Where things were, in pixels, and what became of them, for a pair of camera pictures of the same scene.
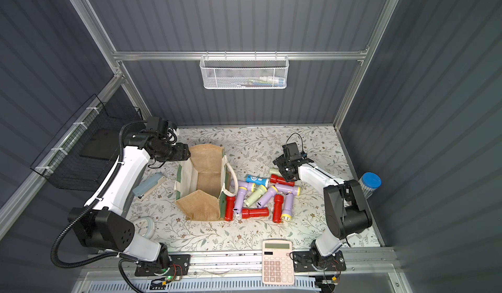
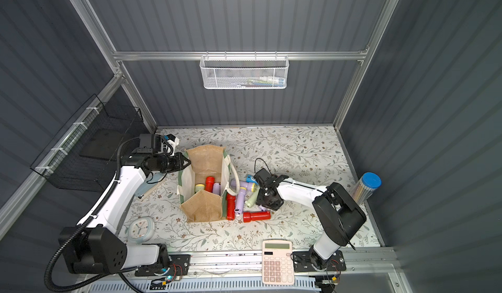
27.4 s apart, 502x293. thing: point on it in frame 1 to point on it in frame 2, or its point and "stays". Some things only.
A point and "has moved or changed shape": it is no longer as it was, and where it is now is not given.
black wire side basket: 85,155 stays
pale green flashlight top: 274,171 to 199,186
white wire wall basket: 244,71 stays
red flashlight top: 274,178 has moved or changed shape
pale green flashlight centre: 256,195 stays
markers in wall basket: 263,82 stays
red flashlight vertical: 230,203 stays
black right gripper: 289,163 to 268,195
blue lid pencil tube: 368,182 stays
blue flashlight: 256,180 stays
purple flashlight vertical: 288,206 to 217,188
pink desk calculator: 277,262 stays
